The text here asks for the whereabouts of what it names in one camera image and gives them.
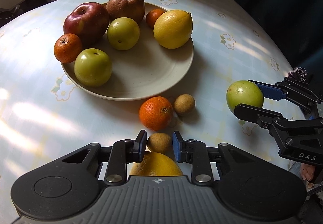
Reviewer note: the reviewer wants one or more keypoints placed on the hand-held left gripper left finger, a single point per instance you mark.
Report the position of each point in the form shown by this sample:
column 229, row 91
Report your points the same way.
column 140, row 147

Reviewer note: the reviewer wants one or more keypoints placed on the orange tangerine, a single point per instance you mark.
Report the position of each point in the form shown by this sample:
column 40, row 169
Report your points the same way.
column 152, row 18
column 155, row 114
column 67, row 48

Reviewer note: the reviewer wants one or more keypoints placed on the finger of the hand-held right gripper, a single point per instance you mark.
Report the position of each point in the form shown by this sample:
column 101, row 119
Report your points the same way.
column 271, row 92
column 252, row 111

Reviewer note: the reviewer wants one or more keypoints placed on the brown longan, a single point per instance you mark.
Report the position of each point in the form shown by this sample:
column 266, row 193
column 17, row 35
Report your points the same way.
column 159, row 142
column 184, row 104

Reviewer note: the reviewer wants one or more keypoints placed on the green jujube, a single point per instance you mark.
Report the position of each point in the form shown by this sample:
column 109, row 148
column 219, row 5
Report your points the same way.
column 123, row 33
column 92, row 67
column 243, row 95

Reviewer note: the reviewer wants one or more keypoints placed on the person's right hand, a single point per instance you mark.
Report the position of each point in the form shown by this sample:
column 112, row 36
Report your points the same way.
column 308, row 173

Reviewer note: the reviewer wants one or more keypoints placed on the floral plaid tablecloth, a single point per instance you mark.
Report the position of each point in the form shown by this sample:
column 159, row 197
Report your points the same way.
column 37, row 102

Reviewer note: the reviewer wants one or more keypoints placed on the yellow lemon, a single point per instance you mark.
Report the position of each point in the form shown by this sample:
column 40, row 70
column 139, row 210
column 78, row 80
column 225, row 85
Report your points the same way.
column 156, row 166
column 172, row 29

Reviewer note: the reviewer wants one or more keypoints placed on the wrinkled brown apple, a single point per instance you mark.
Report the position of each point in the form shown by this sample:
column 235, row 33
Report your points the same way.
column 126, row 5

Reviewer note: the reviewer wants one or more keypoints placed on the dark dotted cloth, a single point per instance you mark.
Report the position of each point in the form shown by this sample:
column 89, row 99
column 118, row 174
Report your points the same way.
column 299, row 73

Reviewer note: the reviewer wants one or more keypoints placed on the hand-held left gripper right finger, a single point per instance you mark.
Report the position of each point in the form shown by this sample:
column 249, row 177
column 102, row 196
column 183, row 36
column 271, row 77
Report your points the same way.
column 178, row 148

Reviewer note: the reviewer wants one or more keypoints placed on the red apple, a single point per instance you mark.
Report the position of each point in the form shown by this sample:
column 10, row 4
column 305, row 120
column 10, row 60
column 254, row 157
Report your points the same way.
column 85, row 22

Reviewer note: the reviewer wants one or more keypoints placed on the beige round plate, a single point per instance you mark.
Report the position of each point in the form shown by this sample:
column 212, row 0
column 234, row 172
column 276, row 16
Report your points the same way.
column 146, row 70

